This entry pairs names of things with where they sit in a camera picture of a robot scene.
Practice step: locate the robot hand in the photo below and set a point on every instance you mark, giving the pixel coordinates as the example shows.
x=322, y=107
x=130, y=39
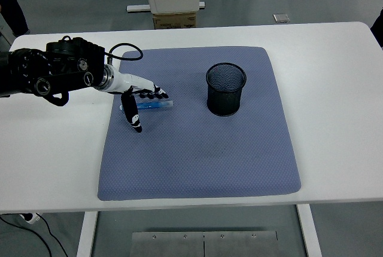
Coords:
x=131, y=81

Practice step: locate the blue marker with clear cap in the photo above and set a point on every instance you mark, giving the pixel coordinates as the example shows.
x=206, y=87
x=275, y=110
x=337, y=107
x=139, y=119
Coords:
x=155, y=105

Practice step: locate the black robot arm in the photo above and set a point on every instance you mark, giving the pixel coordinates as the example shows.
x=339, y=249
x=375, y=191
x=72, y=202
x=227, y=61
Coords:
x=60, y=77

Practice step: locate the black mesh pen holder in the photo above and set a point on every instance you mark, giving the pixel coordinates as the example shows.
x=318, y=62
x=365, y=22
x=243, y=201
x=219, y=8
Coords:
x=223, y=101

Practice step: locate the brown cardboard box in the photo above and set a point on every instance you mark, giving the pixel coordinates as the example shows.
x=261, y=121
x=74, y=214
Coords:
x=173, y=21

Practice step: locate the white base bar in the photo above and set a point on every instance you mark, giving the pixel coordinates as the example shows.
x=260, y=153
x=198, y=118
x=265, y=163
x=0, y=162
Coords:
x=137, y=8

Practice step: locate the blue-grey padded mat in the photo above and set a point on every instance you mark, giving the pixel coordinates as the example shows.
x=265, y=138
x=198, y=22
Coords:
x=185, y=155

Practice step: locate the person in dark trousers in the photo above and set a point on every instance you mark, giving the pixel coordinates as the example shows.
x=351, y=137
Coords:
x=13, y=15

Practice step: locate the white table leg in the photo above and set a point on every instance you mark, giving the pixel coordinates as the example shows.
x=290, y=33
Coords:
x=86, y=233
x=308, y=230

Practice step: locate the grey floor socket plate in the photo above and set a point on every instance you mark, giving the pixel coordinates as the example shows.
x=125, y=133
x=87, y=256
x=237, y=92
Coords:
x=280, y=18

